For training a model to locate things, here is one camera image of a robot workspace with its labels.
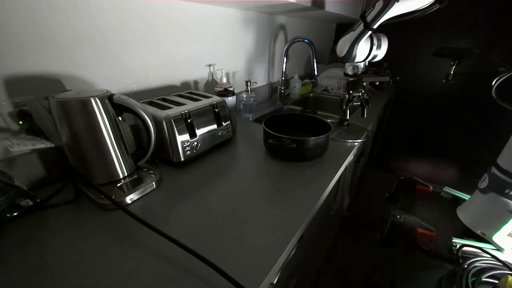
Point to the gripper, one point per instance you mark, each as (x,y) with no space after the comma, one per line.
(355,85)

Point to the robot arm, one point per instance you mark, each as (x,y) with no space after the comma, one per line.
(362,44)

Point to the glass pot lid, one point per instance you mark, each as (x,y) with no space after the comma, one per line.
(350,132)

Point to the black cooking pot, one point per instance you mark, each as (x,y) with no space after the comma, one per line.
(296,138)

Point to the jar with black lid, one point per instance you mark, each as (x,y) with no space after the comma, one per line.
(228,100)

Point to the white dish rack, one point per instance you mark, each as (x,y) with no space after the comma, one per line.
(332,80)

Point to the steel sink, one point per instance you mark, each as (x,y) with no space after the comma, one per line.
(316,104)

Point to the green sponge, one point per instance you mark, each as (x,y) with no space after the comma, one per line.
(306,88)

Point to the white squeeze bottle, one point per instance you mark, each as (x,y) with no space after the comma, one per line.
(295,87)

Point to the chrome tap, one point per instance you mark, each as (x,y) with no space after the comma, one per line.
(286,64)

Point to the clear pump soap bottle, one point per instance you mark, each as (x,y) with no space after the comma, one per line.
(248,103)

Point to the small pump bottle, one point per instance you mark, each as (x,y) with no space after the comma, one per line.
(223,83)

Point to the steel four-slot toaster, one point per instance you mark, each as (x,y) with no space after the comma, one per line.
(192,128)

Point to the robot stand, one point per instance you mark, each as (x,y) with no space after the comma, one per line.
(476,244)

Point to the kettle base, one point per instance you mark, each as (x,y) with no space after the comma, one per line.
(132,186)

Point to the steel electric kettle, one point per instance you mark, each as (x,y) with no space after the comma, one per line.
(96,136)

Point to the sheet of paper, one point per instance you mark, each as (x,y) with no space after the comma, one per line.
(22,144)

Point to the black device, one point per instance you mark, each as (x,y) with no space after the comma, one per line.
(14,198)

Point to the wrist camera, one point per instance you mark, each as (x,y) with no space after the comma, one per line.
(376,78)

